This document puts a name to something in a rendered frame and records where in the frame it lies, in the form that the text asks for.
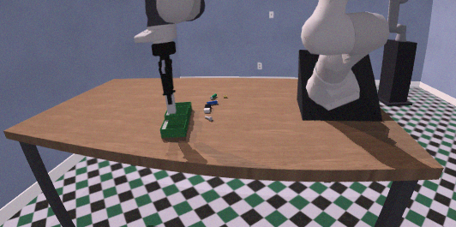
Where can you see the green three-compartment bin rack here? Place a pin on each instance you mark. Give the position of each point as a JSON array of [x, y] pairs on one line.
[[176, 125]]

